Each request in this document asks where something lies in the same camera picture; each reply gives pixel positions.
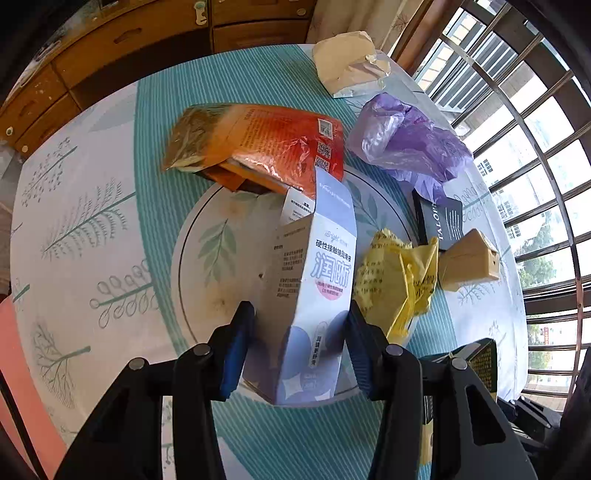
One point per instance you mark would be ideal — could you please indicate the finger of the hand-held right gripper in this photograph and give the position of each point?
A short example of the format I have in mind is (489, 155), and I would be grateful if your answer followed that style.
(531, 413)

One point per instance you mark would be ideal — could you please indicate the beige paper pack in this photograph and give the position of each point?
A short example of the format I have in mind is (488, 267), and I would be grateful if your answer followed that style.
(346, 60)

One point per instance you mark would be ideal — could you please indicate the crumpled yellow paper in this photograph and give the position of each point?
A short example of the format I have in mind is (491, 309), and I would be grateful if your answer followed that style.
(388, 277)

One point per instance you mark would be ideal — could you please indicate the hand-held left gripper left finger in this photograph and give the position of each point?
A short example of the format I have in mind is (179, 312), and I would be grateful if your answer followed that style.
(235, 355)

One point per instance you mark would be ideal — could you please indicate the black card box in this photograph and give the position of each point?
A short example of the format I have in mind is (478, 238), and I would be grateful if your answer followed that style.
(443, 221)

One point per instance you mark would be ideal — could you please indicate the orange foil packet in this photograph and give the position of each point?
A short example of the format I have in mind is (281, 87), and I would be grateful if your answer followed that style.
(268, 134)

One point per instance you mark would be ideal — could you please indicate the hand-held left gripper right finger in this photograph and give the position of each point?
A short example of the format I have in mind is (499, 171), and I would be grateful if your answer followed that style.
(362, 360)

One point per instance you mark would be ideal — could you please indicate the window with metal grille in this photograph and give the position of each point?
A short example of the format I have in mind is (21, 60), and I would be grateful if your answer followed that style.
(531, 138)

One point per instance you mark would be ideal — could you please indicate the green printed carton box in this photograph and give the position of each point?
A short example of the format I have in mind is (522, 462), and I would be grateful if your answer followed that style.
(480, 369)

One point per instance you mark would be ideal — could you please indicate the wooden dresser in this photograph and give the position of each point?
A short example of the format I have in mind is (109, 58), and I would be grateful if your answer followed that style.
(115, 50)

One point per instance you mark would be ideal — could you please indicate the white and blue carton box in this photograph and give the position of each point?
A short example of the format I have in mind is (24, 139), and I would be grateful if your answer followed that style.
(318, 277)

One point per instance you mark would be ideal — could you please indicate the beige curtain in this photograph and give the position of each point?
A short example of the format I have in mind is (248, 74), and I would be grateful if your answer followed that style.
(392, 23)

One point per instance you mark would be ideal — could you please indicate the table with patterned cloth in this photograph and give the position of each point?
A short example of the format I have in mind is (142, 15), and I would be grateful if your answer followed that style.
(92, 207)

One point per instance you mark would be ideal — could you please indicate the purple plastic bag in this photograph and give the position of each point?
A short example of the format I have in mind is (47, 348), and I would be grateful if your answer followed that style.
(406, 138)

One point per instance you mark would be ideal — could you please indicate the small beige box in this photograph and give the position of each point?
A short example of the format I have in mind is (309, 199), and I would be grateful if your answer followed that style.
(471, 263)

